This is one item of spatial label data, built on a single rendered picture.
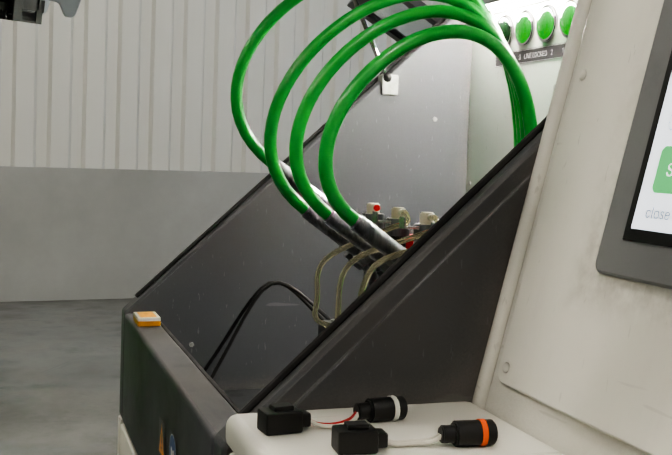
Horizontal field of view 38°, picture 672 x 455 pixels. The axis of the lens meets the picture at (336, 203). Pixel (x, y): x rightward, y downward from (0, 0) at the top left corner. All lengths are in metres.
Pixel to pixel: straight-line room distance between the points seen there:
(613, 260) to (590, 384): 0.09
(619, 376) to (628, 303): 0.05
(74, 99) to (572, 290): 7.02
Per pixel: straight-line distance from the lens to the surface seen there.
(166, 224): 7.80
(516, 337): 0.84
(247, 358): 1.51
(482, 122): 1.56
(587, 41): 0.87
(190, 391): 1.01
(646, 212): 0.73
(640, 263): 0.72
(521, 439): 0.78
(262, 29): 1.16
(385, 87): 1.54
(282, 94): 1.07
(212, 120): 7.92
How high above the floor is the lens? 1.19
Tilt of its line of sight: 3 degrees down
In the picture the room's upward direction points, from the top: 2 degrees clockwise
